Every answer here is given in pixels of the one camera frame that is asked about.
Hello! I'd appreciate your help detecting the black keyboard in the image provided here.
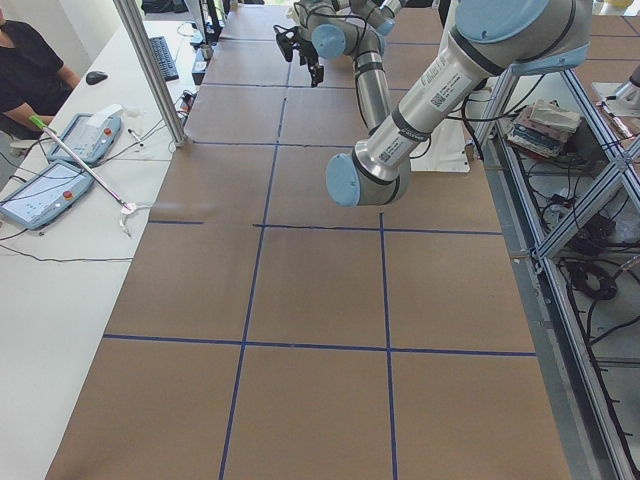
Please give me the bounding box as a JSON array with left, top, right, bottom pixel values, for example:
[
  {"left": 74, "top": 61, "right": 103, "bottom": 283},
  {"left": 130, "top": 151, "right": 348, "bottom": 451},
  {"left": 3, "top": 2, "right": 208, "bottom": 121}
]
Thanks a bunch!
[{"left": 149, "top": 36, "right": 179, "bottom": 81}]

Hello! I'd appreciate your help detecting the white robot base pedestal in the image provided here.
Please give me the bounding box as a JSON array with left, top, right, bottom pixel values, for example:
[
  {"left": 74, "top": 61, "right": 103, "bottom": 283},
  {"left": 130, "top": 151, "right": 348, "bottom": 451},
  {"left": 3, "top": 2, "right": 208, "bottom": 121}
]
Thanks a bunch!
[{"left": 410, "top": 119, "right": 470, "bottom": 174}]

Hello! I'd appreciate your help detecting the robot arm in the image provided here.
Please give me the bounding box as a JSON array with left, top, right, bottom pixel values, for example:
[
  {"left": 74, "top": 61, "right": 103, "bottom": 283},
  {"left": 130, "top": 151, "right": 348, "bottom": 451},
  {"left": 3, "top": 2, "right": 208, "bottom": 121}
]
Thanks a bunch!
[
  {"left": 349, "top": 0, "right": 406, "bottom": 36},
  {"left": 293, "top": 1, "right": 592, "bottom": 207}
]

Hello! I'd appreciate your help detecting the black marker pen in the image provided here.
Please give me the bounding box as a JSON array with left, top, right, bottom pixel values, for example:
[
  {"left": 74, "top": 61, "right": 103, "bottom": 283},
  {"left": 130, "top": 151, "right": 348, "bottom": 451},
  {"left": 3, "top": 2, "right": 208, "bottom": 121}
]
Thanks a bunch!
[{"left": 128, "top": 128, "right": 144, "bottom": 147}]

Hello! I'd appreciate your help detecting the stack of books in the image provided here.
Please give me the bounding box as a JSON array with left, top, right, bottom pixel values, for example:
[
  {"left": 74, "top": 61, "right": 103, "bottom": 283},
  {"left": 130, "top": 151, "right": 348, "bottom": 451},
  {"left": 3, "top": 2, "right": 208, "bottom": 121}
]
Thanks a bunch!
[{"left": 506, "top": 99, "right": 582, "bottom": 158}]

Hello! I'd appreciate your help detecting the aluminium frame post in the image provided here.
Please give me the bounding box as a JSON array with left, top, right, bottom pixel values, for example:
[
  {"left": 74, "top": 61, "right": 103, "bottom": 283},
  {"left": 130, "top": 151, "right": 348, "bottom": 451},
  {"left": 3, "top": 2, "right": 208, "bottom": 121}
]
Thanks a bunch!
[{"left": 113, "top": 0, "right": 186, "bottom": 148}]

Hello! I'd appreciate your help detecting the teach pendant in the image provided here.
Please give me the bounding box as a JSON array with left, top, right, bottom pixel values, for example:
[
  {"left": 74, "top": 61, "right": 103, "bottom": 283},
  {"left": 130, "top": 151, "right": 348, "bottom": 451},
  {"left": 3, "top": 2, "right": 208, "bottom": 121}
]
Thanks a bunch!
[
  {"left": 59, "top": 113, "right": 122, "bottom": 167},
  {"left": 1, "top": 160, "right": 94, "bottom": 230}
]

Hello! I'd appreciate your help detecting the black computer mouse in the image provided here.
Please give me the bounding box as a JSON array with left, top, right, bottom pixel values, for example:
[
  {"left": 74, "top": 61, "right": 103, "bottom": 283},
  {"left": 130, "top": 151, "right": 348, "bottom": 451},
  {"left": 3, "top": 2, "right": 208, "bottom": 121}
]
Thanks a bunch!
[{"left": 85, "top": 71, "right": 108, "bottom": 85}]

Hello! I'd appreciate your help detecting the lower teach pendant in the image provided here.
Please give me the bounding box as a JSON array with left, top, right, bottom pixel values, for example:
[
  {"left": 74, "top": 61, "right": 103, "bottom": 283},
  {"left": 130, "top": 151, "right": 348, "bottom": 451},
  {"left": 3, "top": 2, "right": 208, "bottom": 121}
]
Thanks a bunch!
[{"left": 1, "top": 160, "right": 94, "bottom": 230}]

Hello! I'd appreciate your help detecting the upper teach pendant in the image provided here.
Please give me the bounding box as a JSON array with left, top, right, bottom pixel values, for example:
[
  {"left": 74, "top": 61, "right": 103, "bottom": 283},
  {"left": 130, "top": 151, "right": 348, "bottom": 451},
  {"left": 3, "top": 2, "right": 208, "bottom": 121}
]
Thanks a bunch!
[{"left": 59, "top": 113, "right": 122, "bottom": 167}]

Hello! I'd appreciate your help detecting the reacher grabber tool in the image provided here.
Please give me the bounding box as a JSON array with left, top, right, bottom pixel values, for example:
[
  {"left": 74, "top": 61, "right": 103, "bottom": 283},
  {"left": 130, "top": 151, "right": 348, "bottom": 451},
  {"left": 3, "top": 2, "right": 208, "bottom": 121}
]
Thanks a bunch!
[{"left": 29, "top": 115, "right": 150, "bottom": 237}]

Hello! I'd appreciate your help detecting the person in black shirt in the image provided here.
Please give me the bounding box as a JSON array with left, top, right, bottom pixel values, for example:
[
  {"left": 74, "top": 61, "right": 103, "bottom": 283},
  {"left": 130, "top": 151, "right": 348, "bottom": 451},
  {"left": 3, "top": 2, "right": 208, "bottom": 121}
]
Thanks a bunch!
[{"left": 1, "top": 18, "right": 80, "bottom": 140}]

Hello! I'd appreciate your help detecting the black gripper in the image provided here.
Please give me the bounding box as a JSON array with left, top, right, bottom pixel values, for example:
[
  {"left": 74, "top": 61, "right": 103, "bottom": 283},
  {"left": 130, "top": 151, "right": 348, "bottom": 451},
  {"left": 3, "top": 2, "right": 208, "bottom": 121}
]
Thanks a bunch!
[{"left": 299, "top": 41, "right": 324, "bottom": 87}]

